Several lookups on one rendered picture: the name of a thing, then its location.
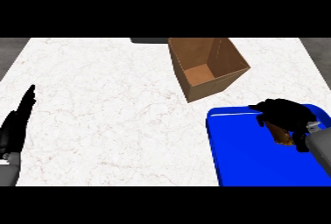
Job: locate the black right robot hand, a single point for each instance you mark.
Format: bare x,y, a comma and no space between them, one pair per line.
287,115

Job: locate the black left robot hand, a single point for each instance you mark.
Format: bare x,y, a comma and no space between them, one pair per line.
16,125

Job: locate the brown cardboard box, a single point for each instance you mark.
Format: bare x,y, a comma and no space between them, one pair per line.
207,68

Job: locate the dark grey block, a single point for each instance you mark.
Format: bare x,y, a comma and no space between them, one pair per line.
148,40

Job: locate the blue tray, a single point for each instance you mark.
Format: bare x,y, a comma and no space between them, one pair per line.
254,154

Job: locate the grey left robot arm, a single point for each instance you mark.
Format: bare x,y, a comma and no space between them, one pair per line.
7,170

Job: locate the brown sweet potato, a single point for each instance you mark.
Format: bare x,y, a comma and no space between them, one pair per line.
281,135

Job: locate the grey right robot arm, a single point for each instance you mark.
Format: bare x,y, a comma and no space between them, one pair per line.
319,147

